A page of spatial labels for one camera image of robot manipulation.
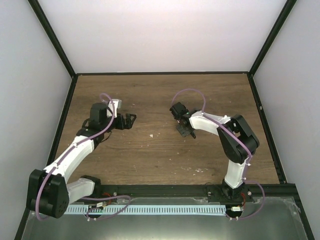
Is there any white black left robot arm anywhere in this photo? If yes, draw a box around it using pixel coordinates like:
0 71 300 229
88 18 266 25
26 99 137 221

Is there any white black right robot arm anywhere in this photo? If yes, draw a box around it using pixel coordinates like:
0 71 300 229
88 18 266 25
169 102 260 202

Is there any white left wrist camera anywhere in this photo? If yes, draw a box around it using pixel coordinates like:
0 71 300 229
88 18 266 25
106 98 122 118

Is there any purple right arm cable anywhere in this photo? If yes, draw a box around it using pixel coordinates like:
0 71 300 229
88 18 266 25
171 89 266 221

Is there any light blue slotted cable duct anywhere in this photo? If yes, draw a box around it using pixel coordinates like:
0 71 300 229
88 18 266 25
65 205 226 216

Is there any black enclosure frame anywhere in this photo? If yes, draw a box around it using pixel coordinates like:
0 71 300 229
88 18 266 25
13 0 316 240

